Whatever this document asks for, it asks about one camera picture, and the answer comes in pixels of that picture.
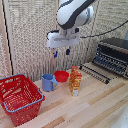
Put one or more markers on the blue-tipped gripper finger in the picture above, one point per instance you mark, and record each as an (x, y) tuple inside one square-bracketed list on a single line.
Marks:
[(55, 53), (68, 51)]

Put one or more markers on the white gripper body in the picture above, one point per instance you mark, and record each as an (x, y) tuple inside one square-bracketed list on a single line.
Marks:
[(63, 39)]

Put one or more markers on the blue plastic cup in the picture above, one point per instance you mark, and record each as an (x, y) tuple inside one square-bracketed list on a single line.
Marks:
[(48, 83)]

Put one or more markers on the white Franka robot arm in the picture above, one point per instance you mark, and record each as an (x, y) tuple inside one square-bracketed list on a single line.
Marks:
[(71, 13)]

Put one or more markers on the orange bottle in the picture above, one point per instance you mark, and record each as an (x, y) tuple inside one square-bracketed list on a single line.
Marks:
[(72, 74)]

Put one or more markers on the red plastic bowl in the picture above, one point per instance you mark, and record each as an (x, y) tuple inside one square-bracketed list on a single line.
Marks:
[(61, 76)]

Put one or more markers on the beige wicker folding screen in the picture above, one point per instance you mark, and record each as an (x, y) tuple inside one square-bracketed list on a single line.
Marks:
[(30, 40)]

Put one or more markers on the orange juice carton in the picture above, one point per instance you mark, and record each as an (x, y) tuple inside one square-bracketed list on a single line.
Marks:
[(76, 84)]

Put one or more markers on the black toaster oven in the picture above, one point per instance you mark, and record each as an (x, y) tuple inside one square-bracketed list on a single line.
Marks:
[(111, 56)]

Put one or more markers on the red basket with blue rim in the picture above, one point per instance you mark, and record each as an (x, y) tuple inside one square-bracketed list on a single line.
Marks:
[(20, 100)]

